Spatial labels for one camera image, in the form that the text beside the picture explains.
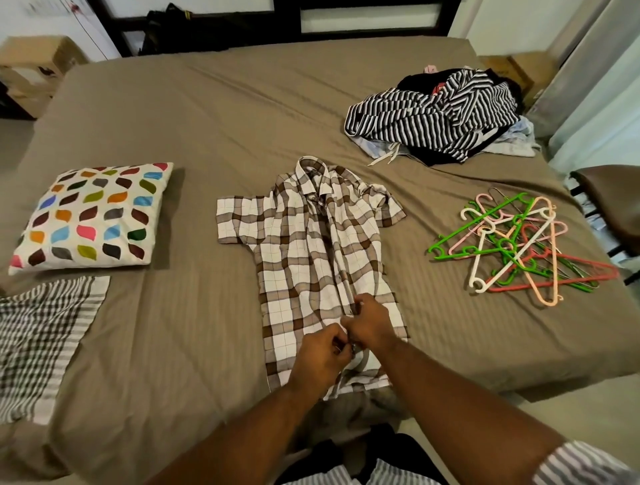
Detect person's black trousers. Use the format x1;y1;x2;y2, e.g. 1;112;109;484
275;426;450;485

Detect person's striped shirt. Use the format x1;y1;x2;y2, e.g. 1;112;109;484
285;440;640;485

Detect sheer white curtain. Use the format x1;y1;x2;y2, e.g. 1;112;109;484
528;0;640;177

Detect brown chair with black legs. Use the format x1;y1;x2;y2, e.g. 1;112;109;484
569;165;640;287

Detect black slatted headboard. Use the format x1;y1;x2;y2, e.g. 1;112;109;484
85;0;464;57

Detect grey checked towel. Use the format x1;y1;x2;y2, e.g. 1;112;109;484
0;274;112;427

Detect black bag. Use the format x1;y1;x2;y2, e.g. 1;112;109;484
139;3;302;54

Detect person's right hand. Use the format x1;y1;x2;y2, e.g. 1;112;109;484
342;292;399;353

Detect bed with taupe sheet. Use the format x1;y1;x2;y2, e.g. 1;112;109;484
0;37;640;485

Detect black white striped garment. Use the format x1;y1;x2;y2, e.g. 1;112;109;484
344;67;523;165

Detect pile of coloured plastic hangers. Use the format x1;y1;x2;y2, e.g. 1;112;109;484
424;190;622;308

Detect person's right forearm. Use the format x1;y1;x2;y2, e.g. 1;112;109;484
365;340;571;485

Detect cardboard box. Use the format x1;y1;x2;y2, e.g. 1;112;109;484
477;55;516;86
510;50;560;103

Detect light blue garment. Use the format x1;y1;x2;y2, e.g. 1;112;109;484
354;114;542;163

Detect brown white plaid shirt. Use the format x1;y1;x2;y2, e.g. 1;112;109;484
216;155;410;397

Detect cardboard boxes left of bed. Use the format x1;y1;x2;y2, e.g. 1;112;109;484
0;36;90;120

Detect colourful leaf print pillow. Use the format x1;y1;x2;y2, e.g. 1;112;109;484
8;162;175;277

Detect person's left hand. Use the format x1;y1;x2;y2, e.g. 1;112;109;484
288;322;353;401

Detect person's left forearm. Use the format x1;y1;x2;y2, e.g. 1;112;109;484
145;384;326;485

